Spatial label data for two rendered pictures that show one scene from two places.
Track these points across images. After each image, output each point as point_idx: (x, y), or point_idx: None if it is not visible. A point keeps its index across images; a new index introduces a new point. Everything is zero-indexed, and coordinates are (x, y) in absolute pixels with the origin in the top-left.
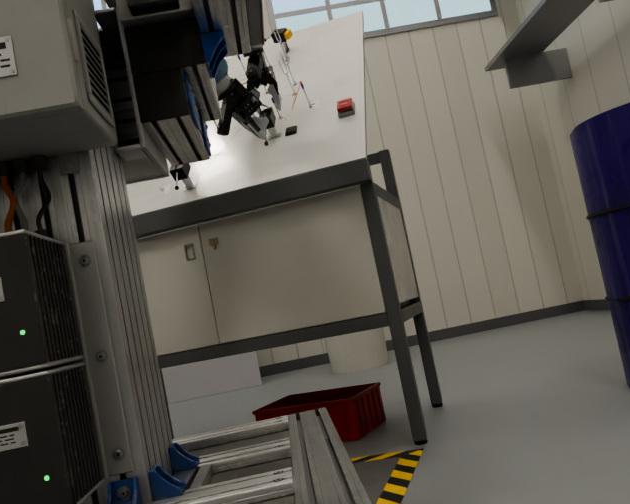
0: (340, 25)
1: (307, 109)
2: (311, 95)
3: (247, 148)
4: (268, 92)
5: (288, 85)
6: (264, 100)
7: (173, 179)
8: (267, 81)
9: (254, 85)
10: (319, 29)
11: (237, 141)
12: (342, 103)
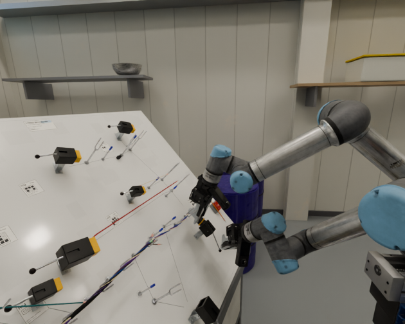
0: (138, 121)
1: (193, 206)
2: (183, 192)
3: (191, 252)
4: (206, 207)
5: (157, 180)
6: (154, 197)
7: (167, 319)
8: (210, 201)
9: (206, 206)
10: (125, 119)
11: (177, 247)
12: (217, 205)
